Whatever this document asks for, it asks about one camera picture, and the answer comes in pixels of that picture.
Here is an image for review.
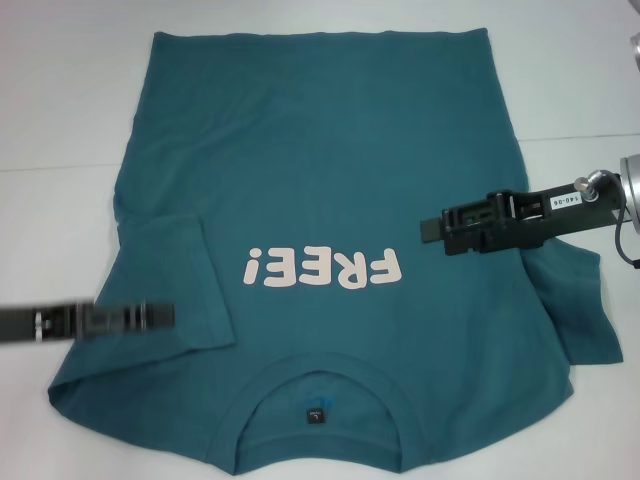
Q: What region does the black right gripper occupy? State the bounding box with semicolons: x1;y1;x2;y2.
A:
419;172;627;259

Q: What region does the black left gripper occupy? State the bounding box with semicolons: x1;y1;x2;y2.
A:
0;301;177;346

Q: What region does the teal t-shirt with FREE print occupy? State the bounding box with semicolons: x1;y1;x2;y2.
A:
47;28;626;475

